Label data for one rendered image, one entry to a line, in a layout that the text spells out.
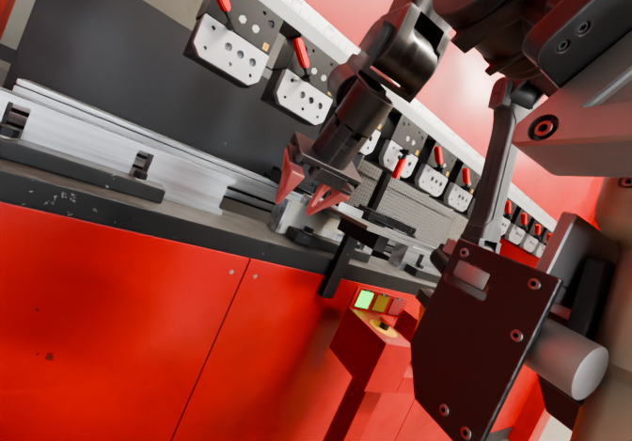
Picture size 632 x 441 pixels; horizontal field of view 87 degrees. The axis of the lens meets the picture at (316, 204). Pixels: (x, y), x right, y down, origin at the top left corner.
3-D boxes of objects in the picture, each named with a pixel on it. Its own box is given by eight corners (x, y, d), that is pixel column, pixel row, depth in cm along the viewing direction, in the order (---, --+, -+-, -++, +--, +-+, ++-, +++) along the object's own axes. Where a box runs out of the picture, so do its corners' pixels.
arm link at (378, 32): (388, 20, 35) (441, 63, 39) (358, 3, 44) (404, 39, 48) (324, 115, 40) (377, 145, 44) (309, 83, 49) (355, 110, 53)
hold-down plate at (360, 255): (293, 242, 87) (298, 231, 87) (284, 234, 91) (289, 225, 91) (368, 263, 105) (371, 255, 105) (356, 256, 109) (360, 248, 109)
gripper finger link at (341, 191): (277, 189, 52) (309, 141, 48) (315, 204, 55) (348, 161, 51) (281, 217, 47) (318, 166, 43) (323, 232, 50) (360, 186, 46)
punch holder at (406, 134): (380, 164, 101) (402, 113, 100) (362, 158, 108) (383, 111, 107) (408, 180, 110) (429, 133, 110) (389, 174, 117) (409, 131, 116)
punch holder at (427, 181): (417, 184, 113) (437, 140, 113) (398, 179, 120) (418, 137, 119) (439, 198, 123) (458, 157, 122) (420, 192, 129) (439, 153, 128)
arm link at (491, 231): (513, 73, 73) (545, 90, 76) (491, 81, 78) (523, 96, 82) (466, 264, 73) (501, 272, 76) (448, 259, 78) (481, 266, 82)
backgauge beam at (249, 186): (-3, 121, 72) (14, 76, 72) (9, 117, 84) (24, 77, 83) (472, 281, 212) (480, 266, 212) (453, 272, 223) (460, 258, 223)
